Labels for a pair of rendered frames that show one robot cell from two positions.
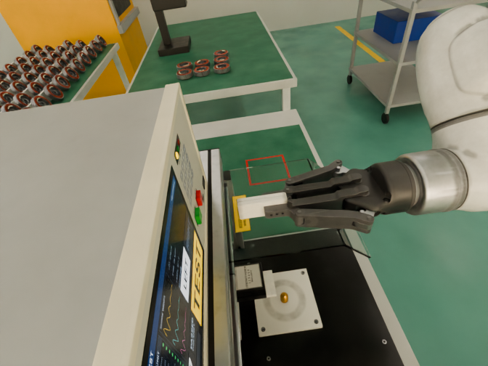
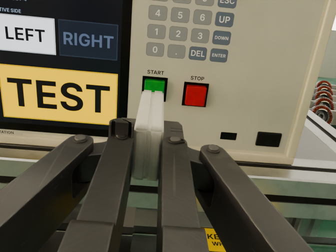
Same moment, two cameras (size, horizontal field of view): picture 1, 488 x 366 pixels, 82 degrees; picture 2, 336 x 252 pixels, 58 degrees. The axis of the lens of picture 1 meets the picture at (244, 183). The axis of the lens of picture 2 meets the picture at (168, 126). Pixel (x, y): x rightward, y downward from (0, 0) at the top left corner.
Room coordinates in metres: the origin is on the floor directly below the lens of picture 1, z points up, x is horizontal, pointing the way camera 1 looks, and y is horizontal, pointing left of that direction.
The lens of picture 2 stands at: (0.27, -0.19, 1.26)
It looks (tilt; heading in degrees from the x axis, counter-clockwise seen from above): 23 degrees down; 86
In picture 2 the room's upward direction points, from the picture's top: 6 degrees clockwise
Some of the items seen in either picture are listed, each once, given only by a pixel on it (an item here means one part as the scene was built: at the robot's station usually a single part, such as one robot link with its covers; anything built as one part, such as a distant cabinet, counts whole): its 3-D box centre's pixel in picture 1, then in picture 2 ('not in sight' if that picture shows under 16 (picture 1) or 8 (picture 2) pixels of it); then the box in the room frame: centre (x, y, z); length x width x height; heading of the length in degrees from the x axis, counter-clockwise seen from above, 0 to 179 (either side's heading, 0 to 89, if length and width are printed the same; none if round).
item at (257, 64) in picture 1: (216, 86); not in sight; (2.56, 0.12, 0.38); 1.85 x 1.10 x 0.75; 179
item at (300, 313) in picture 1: (284, 300); not in sight; (0.31, -0.05, 0.78); 0.15 x 0.15 x 0.01; 89
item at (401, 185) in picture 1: (370, 189); not in sight; (0.27, -0.18, 1.18); 0.09 x 0.08 x 0.07; 89
